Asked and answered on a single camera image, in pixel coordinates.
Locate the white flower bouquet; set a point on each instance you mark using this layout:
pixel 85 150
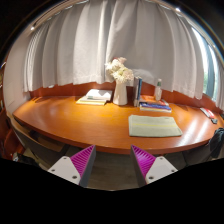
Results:
pixel 119 71

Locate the dark cloth bag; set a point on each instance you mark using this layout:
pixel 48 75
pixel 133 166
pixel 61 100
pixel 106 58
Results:
pixel 216 142

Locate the orange flat book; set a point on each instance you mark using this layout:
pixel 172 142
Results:
pixel 152 100

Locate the upright blue grey books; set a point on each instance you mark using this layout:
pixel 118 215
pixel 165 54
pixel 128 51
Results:
pixel 137 90

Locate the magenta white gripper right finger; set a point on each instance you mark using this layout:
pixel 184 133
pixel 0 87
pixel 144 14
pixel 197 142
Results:
pixel 149 168

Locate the white plastic bottle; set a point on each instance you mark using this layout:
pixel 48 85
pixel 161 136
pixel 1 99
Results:
pixel 158 90

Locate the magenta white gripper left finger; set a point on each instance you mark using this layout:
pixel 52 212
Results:
pixel 77 168

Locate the white open book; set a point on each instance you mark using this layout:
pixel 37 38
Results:
pixel 99 94

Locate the yellow flat book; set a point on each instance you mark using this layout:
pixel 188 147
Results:
pixel 85 100

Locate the white grey curtain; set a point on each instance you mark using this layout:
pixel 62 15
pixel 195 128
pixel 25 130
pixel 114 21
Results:
pixel 74 46

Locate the red chair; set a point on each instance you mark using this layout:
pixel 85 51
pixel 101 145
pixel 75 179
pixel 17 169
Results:
pixel 9 143

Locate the blue flat book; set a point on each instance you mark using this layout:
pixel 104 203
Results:
pixel 154 107

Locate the white ceramic vase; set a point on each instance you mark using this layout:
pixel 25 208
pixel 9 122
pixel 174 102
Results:
pixel 120 94

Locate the pale green folded towel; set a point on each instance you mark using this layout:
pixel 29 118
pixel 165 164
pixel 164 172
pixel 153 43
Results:
pixel 147 126

